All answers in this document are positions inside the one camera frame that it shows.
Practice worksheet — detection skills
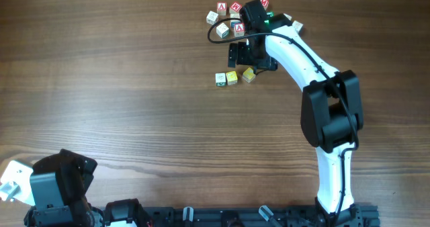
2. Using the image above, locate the red A block top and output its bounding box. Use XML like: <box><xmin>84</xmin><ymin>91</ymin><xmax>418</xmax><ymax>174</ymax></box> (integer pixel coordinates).
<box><xmin>216</xmin><ymin>1</ymin><xmax>227</xmax><ymax>16</ymax></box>

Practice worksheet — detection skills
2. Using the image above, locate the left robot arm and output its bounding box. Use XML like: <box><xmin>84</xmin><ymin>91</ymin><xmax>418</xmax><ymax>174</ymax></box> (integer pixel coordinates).
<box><xmin>24</xmin><ymin>149</ymin><xmax>154</xmax><ymax>227</ymax></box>

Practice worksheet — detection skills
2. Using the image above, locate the right camera cable black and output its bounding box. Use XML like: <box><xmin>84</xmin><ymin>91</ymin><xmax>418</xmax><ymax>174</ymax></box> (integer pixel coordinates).
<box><xmin>207</xmin><ymin>17</ymin><xmax>360</xmax><ymax>227</ymax></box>

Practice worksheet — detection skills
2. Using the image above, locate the yellow block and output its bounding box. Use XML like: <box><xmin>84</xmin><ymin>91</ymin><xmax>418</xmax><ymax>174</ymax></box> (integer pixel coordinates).
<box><xmin>242</xmin><ymin>67</ymin><xmax>256</xmax><ymax>83</ymax></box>
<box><xmin>226</xmin><ymin>71</ymin><xmax>238</xmax><ymax>85</ymax></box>

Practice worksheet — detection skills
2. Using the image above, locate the green edged wood block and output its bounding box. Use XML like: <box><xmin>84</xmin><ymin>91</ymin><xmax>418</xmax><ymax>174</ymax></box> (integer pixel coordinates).
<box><xmin>216</xmin><ymin>23</ymin><xmax>230</xmax><ymax>39</ymax></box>

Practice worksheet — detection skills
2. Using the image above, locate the plain wood block right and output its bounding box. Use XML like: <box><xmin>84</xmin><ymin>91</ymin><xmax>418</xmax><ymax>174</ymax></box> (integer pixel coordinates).
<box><xmin>292</xmin><ymin>21</ymin><xmax>303</xmax><ymax>34</ymax></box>

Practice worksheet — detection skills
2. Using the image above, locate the red M block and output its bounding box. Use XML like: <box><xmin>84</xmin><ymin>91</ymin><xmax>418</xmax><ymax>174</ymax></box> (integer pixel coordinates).
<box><xmin>260</xmin><ymin>0</ymin><xmax>269</xmax><ymax>10</ymax></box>

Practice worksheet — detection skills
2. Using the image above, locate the blue picture block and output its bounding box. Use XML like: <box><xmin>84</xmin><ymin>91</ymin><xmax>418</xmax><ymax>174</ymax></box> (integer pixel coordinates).
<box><xmin>284</xmin><ymin>13</ymin><xmax>292</xmax><ymax>21</ymax></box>

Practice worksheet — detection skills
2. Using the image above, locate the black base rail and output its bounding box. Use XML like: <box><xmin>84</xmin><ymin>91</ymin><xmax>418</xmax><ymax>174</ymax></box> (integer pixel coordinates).
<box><xmin>144</xmin><ymin>205</ymin><xmax>381</xmax><ymax>227</ymax></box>

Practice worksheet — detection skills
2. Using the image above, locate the red a block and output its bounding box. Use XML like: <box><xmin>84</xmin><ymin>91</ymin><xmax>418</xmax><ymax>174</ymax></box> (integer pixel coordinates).
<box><xmin>216</xmin><ymin>1</ymin><xmax>227</xmax><ymax>16</ymax></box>
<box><xmin>233</xmin><ymin>23</ymin><xmax>245</xmax><ymax>38</ymax></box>

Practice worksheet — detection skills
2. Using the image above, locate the green V block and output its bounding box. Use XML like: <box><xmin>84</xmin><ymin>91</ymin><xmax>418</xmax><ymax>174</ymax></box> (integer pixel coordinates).
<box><xmin>215</xmin><ymin>73</ymin><xmax>226</xmax><ymax>87</ymax></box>

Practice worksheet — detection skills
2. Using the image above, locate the plain wood block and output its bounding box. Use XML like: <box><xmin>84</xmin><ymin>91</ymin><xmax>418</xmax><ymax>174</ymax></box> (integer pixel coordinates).
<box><xmin>292</xmin><ymin>21</ymin><xmax>303</xmax><ymax>34</ymax></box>
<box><xmin>206</xmin><ymin>11</ymin><xmax>219</xmax><ymax>26</ymax></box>

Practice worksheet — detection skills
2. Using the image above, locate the red A block lower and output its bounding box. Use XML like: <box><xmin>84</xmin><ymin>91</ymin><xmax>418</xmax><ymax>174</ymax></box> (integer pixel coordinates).
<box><xmin>233</xmin><ymin>23</ymin><xmax>245</xmax><ymax>38</ymax></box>

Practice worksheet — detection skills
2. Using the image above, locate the red W block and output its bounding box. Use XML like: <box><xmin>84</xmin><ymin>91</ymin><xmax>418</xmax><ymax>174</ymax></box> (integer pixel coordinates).
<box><xmin>229</xmin><ymin>1</ymin><xmax>243</xmax><ymax>14</ymax></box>

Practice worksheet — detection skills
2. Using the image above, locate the blue edged wood block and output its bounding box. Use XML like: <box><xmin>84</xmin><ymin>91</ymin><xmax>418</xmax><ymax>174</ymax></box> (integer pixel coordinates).
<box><xmin>230</xmin><ymin>13</ymin><xmax>241</xmax><ymax>29</ymax></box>

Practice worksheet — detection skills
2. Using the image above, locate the plain wood block left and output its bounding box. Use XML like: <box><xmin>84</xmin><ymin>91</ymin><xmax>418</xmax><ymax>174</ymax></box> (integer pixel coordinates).
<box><xmin>206</xmin><ymin>11</ymin><xmax>219</xmax><ymax>26</ymax></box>

